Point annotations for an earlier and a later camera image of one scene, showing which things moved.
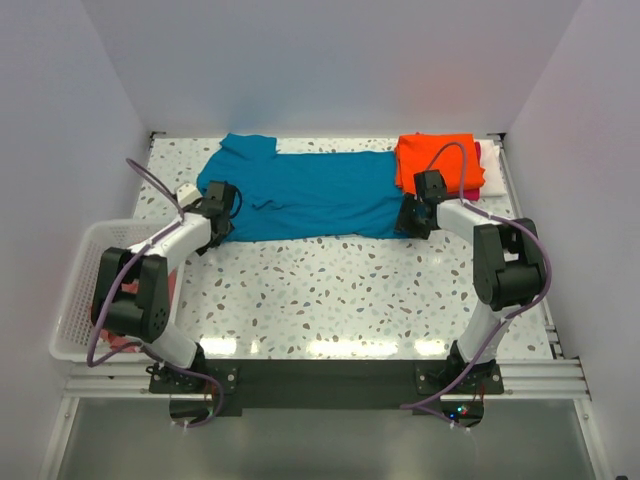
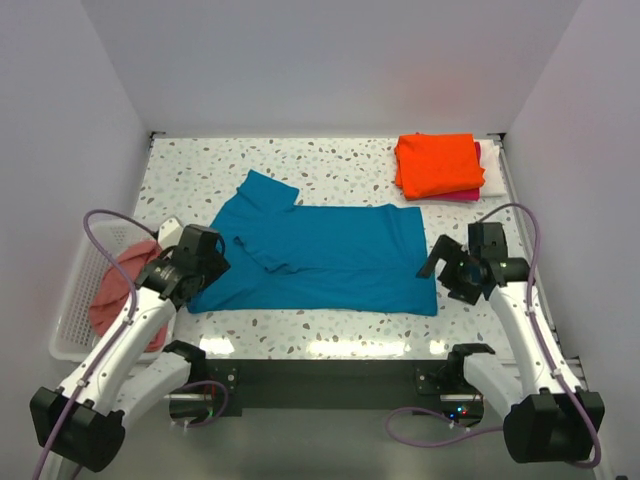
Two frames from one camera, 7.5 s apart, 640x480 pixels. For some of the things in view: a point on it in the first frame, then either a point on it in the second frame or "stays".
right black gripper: (403, 222) → (445, 248)
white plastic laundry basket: (73, 334) stays
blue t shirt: (290, 195) → (293, 257)
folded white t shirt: (494, 183) stays
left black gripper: (204, 249) → (217, 266)
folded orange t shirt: (452, 153) stays
